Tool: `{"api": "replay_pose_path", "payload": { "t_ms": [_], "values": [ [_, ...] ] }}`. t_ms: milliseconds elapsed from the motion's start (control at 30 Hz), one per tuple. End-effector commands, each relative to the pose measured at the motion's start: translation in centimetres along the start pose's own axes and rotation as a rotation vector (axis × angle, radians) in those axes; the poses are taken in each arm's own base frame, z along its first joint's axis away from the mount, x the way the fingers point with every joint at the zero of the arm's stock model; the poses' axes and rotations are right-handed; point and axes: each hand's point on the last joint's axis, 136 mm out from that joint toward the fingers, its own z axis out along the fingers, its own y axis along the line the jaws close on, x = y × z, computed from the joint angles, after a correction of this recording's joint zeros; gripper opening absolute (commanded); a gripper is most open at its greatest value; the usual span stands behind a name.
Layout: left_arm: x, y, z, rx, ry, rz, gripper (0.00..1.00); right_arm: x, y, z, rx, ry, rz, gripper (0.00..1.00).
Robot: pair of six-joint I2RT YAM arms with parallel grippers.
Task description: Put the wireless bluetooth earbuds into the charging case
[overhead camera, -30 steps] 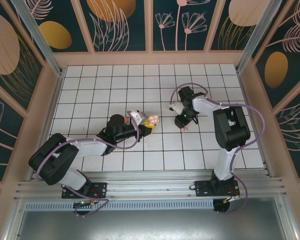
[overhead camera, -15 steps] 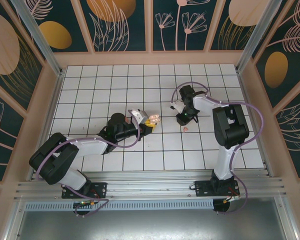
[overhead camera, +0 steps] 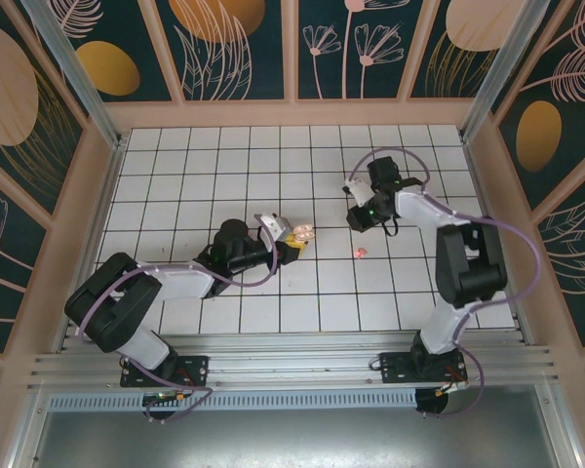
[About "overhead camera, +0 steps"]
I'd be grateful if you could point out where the small electronics board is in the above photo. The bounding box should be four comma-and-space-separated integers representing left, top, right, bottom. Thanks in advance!
142, 389, 191, 409

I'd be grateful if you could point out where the grey metal base sheet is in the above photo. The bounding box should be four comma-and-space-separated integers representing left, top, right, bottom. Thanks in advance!
26, 408, 565, 468

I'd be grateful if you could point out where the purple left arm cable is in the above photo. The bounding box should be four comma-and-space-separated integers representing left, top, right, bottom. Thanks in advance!
79, 214, 280, 426

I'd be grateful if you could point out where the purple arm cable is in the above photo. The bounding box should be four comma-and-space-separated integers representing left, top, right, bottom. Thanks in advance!
349, 147, 544, 421
79, 214, 280, 426

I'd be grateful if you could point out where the aluminium mounting rail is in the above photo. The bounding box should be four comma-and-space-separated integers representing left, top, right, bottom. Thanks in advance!
28, 333, 552, 392

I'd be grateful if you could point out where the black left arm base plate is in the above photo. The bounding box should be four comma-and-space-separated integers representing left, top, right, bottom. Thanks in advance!
120, 355, 211, 389

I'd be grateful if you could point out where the slotted grey cable duct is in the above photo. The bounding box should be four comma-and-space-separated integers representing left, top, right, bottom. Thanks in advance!
48, 388, 419, 411

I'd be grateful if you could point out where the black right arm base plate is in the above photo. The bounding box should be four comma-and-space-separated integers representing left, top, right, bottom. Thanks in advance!
378, 351, 469, 387

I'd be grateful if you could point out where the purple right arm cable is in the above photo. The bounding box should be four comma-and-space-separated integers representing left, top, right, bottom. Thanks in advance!
349, 147, 544, 421

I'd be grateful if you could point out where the aluminium corner post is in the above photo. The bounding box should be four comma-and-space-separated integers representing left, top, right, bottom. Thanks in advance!
459, 0, 552, 145
19, 0, 128, 150

